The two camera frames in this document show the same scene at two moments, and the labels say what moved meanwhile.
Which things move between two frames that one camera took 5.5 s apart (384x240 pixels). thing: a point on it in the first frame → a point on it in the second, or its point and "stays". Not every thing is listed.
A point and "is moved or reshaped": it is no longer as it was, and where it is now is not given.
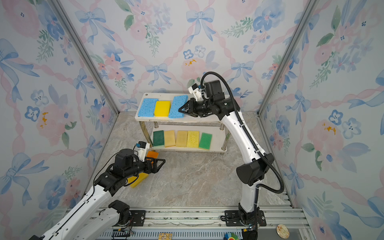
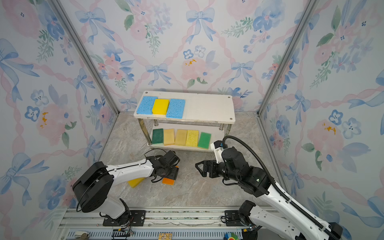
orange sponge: (152, 154) → (168, 181)
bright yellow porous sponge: (193, 139) stays
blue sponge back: (147, 108) is moved or reshaped
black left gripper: (150, 170) → (175, 172)
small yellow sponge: (162, 108) is moved or reshaped
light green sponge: (205, 140) stays
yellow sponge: (169, 138) stays
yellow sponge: (142, 177) stays
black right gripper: (191, 106) → (207, 164)
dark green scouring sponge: (158, 139) stays
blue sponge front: (177, 102) is moved or reshaped
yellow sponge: (181, 138) stays
